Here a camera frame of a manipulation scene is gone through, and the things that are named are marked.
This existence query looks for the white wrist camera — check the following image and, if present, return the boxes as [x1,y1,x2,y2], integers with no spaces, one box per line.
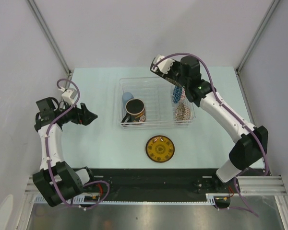
[59,87,78,105]
[150,55,175,74]

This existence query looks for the right aluminium frame post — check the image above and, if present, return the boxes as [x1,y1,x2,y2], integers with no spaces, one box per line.
[236,0,282,72]

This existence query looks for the light blue plastic cup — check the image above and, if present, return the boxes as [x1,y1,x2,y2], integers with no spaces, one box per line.
[122,92,134,112]

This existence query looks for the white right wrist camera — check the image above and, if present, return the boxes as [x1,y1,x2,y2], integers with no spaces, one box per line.
[150,55,175,74]

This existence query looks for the left aluminium frame post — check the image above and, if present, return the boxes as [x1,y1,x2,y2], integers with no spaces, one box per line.
[25,0,72,77]

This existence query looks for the white slotted cable duct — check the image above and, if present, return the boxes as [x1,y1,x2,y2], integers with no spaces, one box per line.
[35,193,231,205]

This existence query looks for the blue triangle pattern bowl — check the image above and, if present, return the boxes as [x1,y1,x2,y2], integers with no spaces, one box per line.
[172,86,186,104]

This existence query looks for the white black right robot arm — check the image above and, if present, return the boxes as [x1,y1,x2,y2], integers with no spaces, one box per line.
[158,56,268,192]

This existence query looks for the yellow round saucer plate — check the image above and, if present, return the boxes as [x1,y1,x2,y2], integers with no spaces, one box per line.
[145,135,175,163]

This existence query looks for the aluminium frame post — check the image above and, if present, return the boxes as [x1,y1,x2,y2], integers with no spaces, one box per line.
[25,0,72,77]
[236,0,282,72]

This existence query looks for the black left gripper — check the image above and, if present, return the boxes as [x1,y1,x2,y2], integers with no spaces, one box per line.
[56,99,97,126]

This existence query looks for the brown lattice pattern bowl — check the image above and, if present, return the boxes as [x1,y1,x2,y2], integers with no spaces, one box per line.
[175,102,192,123]

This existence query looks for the red black lacquer cup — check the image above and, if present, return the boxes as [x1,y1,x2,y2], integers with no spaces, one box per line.
[121,98,146,123]

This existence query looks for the black floral square plate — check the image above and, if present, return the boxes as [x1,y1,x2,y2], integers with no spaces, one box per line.
[156,71,182,88]

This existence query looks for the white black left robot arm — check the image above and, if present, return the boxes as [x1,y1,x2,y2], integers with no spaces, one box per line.
[33,97,98,207]

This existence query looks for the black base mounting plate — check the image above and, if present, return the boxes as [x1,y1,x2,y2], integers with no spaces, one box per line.
[38,167,272,194]

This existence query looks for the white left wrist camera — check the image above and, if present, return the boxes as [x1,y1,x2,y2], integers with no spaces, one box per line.
[59,87,78,105]

